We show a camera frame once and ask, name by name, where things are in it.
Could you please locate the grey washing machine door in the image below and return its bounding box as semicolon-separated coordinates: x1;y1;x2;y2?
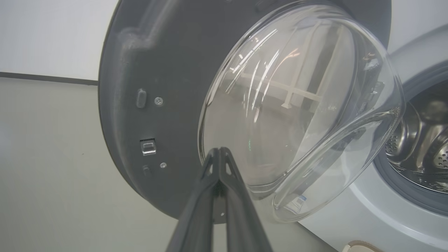
98;0;406;224

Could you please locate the stainless steel washing machine drum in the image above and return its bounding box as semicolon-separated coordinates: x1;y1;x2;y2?
385;82;448;193

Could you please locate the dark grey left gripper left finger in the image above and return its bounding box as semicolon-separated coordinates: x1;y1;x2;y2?
166;148;220;252

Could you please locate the white front-load washing machine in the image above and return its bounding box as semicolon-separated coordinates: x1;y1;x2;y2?
299;24;448;252

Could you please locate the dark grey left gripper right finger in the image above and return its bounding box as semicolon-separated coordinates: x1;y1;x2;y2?
219;147;273;252

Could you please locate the cream perforated laundry basket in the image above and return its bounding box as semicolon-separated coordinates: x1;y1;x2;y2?
341;240;384;252

